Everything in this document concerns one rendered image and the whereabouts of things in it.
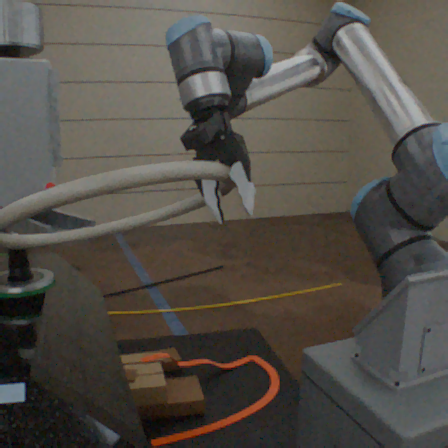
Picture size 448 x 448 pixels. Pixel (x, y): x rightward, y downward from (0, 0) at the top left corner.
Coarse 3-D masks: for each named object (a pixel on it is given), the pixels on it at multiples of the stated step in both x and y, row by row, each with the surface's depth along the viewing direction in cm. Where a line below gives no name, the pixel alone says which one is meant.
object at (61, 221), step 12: (36, 216) 136; (48, 216) 128; (60, 216) 121; (72, 216) 115; (12, 228) 120; (24, 228) 112; (36, 228) 105; (48, 228) 100; (60, 228) 121; (72, 228) 116; (84, 240) 106
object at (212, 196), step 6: (204, 180) 81; (210, 180) 81; (216, 180) 80; (204, 186) 81; (210, 186) 81; (216, 186) 81; (204, 192) 81; (210, 192) 81; (216, 192) 81; (204, 198) 81; (210, 198) 81; (216, 198) 80; (210, 204) 81; (216, 204) 80; (210, 210) 81; (216, 210) 80; (216, 216) 81; (222, 216) 81; (222, 222) 81
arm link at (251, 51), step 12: (228, 36) 84; (240, 36) 86; (252, 36) 89; (240, 48) 86; (252, 48) 87; (264, 48) 89; (240, 60) 87; (252, 60) 88; (264, 60) 90; (228, 72) 88; (240, 72) 89; (252, 72) 91; (264, 72) 92; (240, 84) 92
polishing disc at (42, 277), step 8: (32, 272) 147; (40, 272) 147; (48, 272) 147; (0, 280) 139; (32, 280) 139; (40, 280) 139; (48, 280) 140; (0, 288) 132; (8, 288) 132; (16, 288) 132; (24, 288) 133; (32, 288) 134
